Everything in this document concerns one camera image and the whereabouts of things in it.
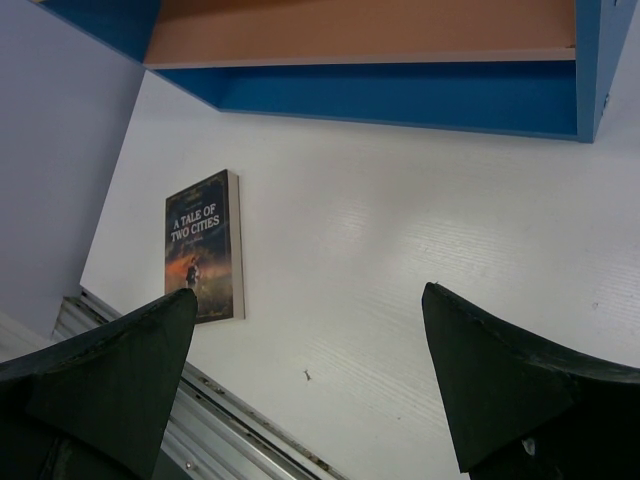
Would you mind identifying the blue yellow wooden bookshelf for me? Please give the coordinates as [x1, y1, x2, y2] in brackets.
[43, 1, 636, 143]

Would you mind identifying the aluminium mounting rail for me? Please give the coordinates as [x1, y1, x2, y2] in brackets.
[52, 294, 342, 479]

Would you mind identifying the A Tale of Two Cities book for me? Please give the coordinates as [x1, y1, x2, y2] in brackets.
[164, 170, 246, 324]

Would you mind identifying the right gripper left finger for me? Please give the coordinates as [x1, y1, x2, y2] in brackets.
[1, 289, 198, 479]

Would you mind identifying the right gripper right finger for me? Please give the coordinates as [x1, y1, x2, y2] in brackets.
[422, 283, 639, 479]

